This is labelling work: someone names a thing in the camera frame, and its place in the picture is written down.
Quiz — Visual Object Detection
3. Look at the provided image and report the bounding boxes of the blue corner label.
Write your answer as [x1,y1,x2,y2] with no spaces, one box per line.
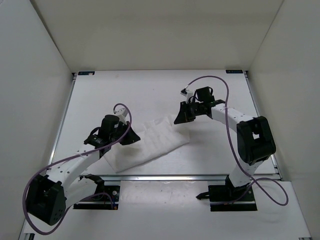
[225,69,244,74]
[77,71,95,76]

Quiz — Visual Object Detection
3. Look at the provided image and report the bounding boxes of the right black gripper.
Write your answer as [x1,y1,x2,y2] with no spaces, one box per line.
[174,101,204,125]

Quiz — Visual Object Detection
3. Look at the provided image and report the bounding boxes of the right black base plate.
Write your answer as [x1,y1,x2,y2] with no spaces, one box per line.
[196,185,258,212]

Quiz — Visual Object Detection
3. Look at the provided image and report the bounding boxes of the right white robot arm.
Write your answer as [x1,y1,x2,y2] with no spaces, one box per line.
[174,86,276,200]

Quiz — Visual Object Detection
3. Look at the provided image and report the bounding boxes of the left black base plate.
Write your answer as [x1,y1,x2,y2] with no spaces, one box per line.
[73,181,121,211]

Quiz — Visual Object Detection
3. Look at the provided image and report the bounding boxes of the aluminium front rail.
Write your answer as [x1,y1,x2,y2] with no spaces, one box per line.
[101,174,227,182]

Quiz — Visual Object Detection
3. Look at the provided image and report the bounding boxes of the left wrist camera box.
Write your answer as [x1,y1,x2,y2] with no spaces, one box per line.
[113,108,128,125]

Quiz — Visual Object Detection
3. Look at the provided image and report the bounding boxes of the white pleated skirt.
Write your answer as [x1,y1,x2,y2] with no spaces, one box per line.
[103,114,190,173]

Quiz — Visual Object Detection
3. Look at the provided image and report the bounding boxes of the left blue corner label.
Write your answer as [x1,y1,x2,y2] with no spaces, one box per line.
[77,71,95,76]

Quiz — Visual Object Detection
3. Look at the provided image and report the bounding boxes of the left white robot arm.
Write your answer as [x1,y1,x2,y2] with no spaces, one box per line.
[22,109,140,226]

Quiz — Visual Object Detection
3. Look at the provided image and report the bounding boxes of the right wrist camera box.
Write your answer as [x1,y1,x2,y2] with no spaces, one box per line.
[180,87,195,104]

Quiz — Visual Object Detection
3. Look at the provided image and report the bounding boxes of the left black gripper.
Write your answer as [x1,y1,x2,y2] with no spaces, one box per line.
[111,119,141,144]

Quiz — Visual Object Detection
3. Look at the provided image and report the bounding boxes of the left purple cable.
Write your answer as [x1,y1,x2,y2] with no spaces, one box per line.
[22,102,132,235]

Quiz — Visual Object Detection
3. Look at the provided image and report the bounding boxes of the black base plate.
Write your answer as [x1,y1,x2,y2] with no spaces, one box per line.
[196,185,258,212]
[73,181,121,211]

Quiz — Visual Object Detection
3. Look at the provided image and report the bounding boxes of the right blue corner label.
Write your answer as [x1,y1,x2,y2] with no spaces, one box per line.
[225,69,244,74]

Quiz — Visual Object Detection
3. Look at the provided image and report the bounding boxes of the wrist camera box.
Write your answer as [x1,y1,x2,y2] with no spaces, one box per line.
[113,108,128,125]
[180,87,195,104]

